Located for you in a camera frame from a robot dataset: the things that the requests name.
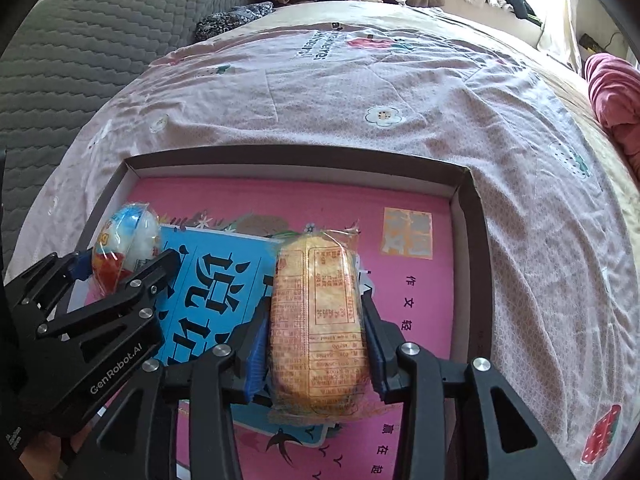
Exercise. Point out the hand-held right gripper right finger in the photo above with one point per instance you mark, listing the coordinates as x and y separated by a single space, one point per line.
377 360

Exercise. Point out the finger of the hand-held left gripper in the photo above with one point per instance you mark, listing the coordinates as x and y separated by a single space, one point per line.
142 285
80 266

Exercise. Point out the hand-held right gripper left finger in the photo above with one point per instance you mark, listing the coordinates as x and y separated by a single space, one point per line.
257 360

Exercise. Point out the egg-shaped toy candy packet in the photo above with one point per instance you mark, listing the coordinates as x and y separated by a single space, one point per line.
125 240

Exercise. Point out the yellow cake snack packet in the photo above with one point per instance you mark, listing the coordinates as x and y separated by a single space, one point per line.
315 320

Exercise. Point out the grey cardboard box tray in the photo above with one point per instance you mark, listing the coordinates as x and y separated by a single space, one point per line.
300 165

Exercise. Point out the grey quilted headboard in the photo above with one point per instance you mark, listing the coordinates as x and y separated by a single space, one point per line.
75 60

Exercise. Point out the pink printed bedsheet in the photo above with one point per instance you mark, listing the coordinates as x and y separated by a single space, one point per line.
400 85

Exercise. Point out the dark patterned cloth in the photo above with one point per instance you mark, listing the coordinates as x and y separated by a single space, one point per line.
230 20

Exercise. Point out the beige bed sheet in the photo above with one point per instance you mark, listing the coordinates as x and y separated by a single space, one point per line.
607 170

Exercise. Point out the pink blanket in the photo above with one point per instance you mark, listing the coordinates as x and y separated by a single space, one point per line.
615 90

